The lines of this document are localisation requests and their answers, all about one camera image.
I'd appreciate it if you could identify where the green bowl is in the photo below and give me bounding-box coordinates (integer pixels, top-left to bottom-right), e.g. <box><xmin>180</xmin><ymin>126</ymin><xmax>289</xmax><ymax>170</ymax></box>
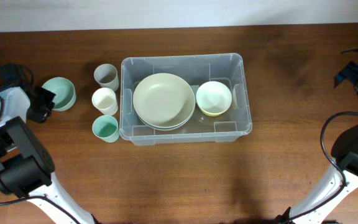
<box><xmin>42</xmin><ymin>77</ymin><xmax>76</xmax><ymax>111</ymax></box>

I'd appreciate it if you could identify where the cream cup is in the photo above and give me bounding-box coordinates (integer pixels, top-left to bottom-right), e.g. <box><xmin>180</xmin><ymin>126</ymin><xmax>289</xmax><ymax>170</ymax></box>
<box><xmin>91</xmin><ymin>87</ymin><xmax>118</xmax><ymax>116</ymax></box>

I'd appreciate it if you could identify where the beige bowl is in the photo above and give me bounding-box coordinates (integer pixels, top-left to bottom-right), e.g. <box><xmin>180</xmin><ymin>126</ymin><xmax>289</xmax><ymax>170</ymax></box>
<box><xmin>136</xmin><ymin>107</ymin><xmax>195</xmax><ymax>131</ymax></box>
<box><xmin>133</xmin><ymin>73</ymin><xmax>195</xmax><ymax>112</ymax></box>

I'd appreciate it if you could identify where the white bowl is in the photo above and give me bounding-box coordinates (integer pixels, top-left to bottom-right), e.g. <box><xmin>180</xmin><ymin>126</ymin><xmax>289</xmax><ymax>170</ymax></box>
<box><xmin>196</xmin><ymin>81</ymin><xmax>232</xmax><ymax>113</ymax></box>

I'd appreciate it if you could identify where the yellow bowl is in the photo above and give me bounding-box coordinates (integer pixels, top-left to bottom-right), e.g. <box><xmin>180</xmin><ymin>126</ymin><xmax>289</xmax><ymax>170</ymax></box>
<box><xmin>200</xmin><ymin>108</ymin><xmax>228</xmax><ymax>117</ymax></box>

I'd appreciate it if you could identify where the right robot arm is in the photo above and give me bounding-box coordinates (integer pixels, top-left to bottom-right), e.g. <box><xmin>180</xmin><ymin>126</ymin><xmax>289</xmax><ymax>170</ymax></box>
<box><xmin>275</xmin><ymin>62</ymin><xmax>358</xmax><ymax>223</ymax></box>

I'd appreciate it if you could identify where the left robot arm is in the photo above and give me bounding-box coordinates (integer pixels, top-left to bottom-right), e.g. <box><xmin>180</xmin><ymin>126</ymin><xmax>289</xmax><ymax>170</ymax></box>
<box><xmin>0</xmin><ymin>63</ymin><xmax>97</xmax><ymax>223</ymax></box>

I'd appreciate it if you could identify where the clear plastic storage container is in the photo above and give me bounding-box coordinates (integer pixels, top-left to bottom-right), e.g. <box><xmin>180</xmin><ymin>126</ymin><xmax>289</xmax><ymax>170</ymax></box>
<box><xmin>119</xmin><ymin>53</ymin><xmax>252</xmax><ymax>146</ymax></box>

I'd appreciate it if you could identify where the grey cup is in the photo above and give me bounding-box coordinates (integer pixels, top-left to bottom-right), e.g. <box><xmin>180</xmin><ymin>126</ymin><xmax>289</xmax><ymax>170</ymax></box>
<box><xmin>94</xmin><ymin>63</ymin><xmax>119</xmax><ymax>91</ymax></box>

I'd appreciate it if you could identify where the green cup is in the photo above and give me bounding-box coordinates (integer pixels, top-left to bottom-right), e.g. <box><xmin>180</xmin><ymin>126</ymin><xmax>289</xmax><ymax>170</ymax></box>
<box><xmin>92</xmin><ymin>115</ymin><xmax>119</xmax><ymax>143</ymax></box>

